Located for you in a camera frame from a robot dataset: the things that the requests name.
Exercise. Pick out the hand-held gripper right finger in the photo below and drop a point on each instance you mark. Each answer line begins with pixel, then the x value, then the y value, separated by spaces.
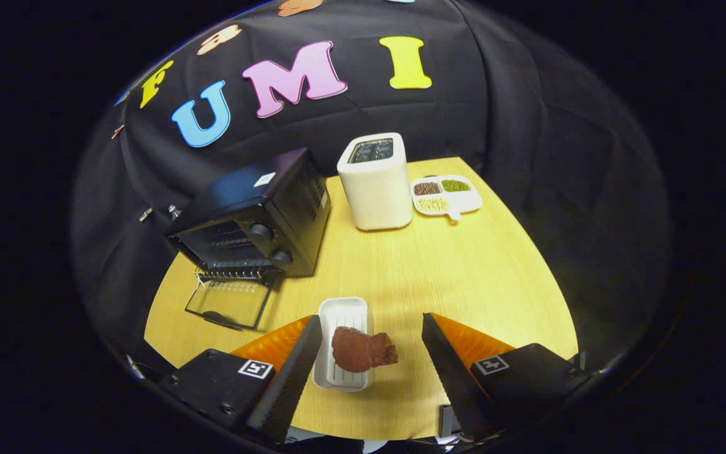
pixel 454 384

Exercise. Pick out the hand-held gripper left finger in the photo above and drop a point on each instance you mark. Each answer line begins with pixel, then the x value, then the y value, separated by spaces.
pixel 287 384

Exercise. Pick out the red steak piece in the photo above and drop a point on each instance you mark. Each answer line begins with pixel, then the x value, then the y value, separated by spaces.
pixel 360 350

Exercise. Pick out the white ribbed tray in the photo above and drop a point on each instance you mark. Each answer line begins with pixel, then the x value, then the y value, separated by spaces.
pixel 344 315

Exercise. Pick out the black toaster oven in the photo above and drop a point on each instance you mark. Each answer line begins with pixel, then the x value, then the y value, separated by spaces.
pixel 256 221

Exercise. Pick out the white divided dish with grains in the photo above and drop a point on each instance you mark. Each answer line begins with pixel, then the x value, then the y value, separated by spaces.
pixel 445 195

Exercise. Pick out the white slot toaster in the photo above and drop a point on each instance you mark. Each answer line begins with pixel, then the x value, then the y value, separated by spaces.
pixel 375 183

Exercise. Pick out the black backdrop cloth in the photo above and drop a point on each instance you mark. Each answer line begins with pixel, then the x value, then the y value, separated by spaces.
pixel 527 126

